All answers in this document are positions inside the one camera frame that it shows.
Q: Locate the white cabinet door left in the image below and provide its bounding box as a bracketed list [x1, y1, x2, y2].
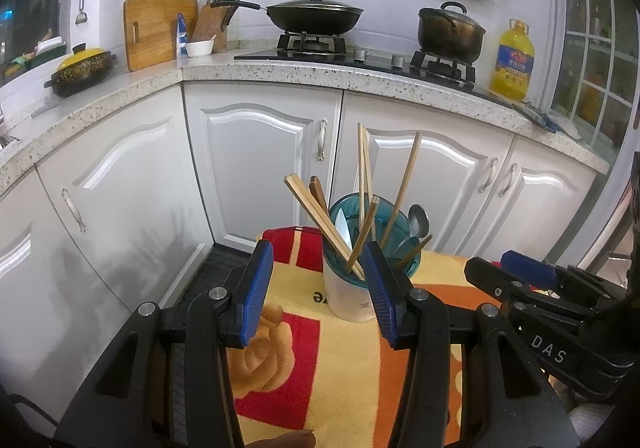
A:
[183, 82, 342, 252]

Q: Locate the dark stock pot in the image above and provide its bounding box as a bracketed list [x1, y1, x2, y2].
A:
[418, 0, 486, 64]

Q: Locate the white cabinet door right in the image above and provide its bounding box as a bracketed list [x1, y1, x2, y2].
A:
[456, 137, 597, 260]

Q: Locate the wooden cutting board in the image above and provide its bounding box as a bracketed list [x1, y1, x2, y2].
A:
[124, 0, 198, 72]

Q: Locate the white cabinet door middle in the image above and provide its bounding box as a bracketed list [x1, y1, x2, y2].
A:
[331, 92, 512, 255]

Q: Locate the colourful orange yellow mat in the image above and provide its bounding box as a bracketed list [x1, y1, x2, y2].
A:
[224, 225, 501, 448]

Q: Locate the white cabinet door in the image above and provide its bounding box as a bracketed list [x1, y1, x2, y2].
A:
[456, 137, 597, 260]
[183, 82, 342, 252]
[331, 92, 512, 255]

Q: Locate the metal spoon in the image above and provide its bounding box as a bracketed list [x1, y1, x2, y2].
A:
[408, 203, 430, 239]

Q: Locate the wooden chopstick short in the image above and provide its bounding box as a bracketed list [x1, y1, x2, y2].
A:
[346, 196, 380, 272]

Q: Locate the black wok with lid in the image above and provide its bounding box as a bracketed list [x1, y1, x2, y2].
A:
[209, 0, 363, 36]

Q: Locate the yellow cooking oil bottle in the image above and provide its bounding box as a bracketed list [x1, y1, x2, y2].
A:
[489, 19, 535, 102]

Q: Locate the yellow lidded casserole pot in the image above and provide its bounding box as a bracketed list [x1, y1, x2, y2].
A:
[43, 43, 116, 98]

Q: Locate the brown wooden handled utensil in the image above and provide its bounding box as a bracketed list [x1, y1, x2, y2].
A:
[308, 175, 329, 215]

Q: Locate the black gas stove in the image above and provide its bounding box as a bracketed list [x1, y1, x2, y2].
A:
[235, 32, 509, 106]

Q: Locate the glass pane door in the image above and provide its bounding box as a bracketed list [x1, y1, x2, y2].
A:
[551, 0, 639, 164]

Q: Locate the teal white utensil holder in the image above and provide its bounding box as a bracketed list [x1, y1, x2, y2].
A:
[322, 192, 424, 324]

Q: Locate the light chopstick in holder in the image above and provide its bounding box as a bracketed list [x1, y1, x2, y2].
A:
[360, 125, 376, 240]

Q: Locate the wooden knife block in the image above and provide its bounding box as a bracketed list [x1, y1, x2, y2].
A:
[190, 0, 236, 52]

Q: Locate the white small bowl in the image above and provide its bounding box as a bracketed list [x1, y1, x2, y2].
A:
[186, 40, 215, 58]

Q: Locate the wooden chopstick long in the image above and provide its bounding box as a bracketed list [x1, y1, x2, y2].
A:
[381, 132, 422, 246]

